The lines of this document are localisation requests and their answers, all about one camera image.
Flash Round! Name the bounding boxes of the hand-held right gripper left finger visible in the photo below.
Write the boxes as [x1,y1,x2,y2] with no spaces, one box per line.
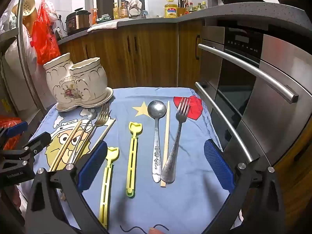
[26,141,109,234]

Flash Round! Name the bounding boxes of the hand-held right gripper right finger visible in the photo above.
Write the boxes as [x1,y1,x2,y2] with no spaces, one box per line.
[203,139,285,234]

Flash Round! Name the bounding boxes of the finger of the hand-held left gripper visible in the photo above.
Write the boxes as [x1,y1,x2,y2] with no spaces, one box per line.
[0,121,28,148]
[23,132,52,156]

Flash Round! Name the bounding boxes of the yellow plastic sealing clip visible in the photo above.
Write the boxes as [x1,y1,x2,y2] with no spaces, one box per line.
[126,121,144,197]
[98,147,120,230]

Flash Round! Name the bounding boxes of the slim metal utensil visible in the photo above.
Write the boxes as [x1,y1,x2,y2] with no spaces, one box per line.
[66,112,94,164]

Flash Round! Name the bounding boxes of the silver fork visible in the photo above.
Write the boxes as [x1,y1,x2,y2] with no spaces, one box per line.
[73,102,111,162]
[161,97,191,183]

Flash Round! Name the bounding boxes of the floral ceramic utensil holder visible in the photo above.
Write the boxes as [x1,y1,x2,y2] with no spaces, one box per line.
[43,53,108,104]

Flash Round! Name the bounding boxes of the silver spoon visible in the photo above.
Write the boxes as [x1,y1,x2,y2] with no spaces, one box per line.
[147,100,167,183]

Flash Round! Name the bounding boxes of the orange red plastic bag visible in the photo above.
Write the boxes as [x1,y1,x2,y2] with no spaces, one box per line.
[0,117,25,152]

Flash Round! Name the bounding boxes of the blue cartoon printed cloth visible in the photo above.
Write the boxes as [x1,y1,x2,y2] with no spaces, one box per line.
[33,86,244,234]

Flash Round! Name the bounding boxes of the cream ceramic holder saucer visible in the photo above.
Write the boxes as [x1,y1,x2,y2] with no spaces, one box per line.
[56,88,114,113]

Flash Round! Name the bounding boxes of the white plastic bag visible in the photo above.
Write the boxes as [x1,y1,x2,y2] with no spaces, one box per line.
[5,24,41,103]

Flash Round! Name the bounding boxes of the steel shelf rack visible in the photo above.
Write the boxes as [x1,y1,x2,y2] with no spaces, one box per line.
[0,0,53,117]

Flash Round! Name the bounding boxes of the stainless steel built-in oven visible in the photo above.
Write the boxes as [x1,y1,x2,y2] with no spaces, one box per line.
[195,26,312,173]

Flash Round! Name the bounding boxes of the clear bag of dark goods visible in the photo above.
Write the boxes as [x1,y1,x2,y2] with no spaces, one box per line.
[0,5,19,33]

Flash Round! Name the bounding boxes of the tan plastic colander scoop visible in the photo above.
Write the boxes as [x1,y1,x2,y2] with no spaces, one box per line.
[12,0,37,30]

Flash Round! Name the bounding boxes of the wooden base cabinet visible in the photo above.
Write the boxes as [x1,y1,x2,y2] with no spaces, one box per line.
[58,21,204,89]

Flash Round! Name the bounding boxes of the brown electric pressure cooker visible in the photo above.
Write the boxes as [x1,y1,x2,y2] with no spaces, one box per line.
[66,8,91,36]

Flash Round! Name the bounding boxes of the white dish towel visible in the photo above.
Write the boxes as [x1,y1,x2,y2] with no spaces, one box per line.
[87,19,119,33]

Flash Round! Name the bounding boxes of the green box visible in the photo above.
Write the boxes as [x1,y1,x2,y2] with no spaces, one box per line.
[96,14,113,24]

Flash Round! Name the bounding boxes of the grey stone countertop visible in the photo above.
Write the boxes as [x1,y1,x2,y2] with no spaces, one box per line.
[57,2,312,45]

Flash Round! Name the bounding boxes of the metal faucet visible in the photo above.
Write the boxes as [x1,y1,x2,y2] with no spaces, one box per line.
[127,5,147,19]

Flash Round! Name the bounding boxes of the row of sauce bottles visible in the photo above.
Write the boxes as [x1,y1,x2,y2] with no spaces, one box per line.
[188,1,207,14]

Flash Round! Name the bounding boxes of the knife block with knives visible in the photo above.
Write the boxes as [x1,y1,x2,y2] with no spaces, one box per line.
[177,0,189,16]

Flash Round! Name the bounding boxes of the yellow cooking oil bottle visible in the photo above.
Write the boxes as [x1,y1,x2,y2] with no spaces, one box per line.
[164,4,178,18]

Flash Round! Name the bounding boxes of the white rag on faucet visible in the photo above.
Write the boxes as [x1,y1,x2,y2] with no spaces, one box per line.
[125,0,142,10]

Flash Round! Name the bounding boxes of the long steel oven handle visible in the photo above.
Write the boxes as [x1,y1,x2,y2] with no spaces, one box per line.
[198,44,299,104]
[195,82,260,164]

